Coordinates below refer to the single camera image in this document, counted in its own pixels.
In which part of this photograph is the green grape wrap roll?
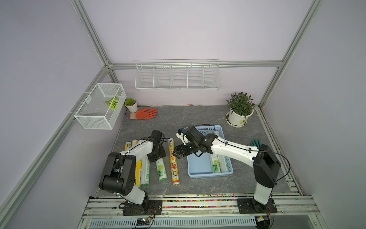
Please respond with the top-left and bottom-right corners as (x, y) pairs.
(156, 158), (167, 181)
(140, 155), (150, 187)

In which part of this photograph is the light blue plastic basket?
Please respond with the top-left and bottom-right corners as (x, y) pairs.
(187, 126), (234, 178)

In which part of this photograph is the yellow red wrap roll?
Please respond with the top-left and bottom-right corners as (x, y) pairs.
(168, 138), (180, 186)

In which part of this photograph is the white green wrap roll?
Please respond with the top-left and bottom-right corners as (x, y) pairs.
(217, 155), (229, 173)
(211, 155), (221, 173)

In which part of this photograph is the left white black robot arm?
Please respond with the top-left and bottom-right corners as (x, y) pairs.
(99, 130), (166, 206)

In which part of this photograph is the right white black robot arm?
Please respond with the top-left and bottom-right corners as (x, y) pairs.
(173, 126), (281, 209)

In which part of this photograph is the red rubber glove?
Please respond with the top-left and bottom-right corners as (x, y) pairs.
(130, 108), (158, 120)

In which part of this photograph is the small potted succulent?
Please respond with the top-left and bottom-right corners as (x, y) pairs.
(124, 98), (138, 113)

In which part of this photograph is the large potted green plant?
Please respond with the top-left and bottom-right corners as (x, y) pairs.
(227, 92), (255, 128)

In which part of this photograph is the green rubber glove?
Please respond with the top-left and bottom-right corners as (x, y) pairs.
(250, 139), (262, 148)

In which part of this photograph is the green leaf toy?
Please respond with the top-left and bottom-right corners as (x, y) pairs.
(105, 96), (119, 110)

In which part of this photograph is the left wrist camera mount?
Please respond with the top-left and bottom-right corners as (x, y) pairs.
(176, 128), (189, 145)

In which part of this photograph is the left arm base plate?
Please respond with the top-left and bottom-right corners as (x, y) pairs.
(123, 199), (163, 216)

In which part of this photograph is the white mesh wall basket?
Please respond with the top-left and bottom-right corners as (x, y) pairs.
(74, 83), (126, 130)

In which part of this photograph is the white wire wall shelf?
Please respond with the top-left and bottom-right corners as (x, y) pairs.
(134, 59), (221, 91)

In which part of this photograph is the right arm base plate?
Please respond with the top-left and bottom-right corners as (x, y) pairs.
(237, 198), (278, 215)

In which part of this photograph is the white slotted cable duct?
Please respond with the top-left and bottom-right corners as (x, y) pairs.
(86, 216), (257, 229)

